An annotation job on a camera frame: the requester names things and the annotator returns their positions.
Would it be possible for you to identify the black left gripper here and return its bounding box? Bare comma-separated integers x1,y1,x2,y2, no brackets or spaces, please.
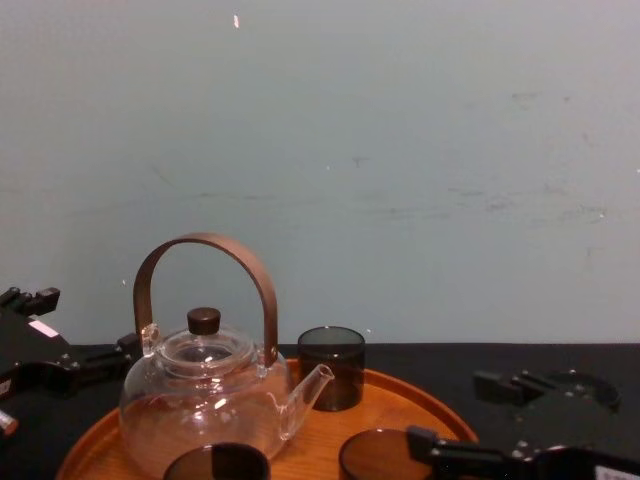
0,286,144,401

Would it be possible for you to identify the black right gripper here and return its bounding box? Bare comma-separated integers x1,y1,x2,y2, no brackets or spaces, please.
407,369,640,480

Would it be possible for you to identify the round orange wooden tray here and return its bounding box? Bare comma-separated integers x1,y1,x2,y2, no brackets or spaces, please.
55,368,480,480

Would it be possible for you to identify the black table cloth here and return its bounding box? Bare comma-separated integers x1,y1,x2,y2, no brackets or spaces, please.
0,341,640,480

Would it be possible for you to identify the smoky grey glass cup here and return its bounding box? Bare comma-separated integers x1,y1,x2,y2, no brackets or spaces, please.
338,428,437,480
162,442,272,480
297,325,367,413

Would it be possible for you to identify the glass lid with brown knob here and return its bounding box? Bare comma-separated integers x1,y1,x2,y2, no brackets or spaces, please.
158,306,257,377

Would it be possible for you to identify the glass teapot with brown handle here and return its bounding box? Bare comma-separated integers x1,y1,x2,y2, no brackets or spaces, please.
118,232,335,474

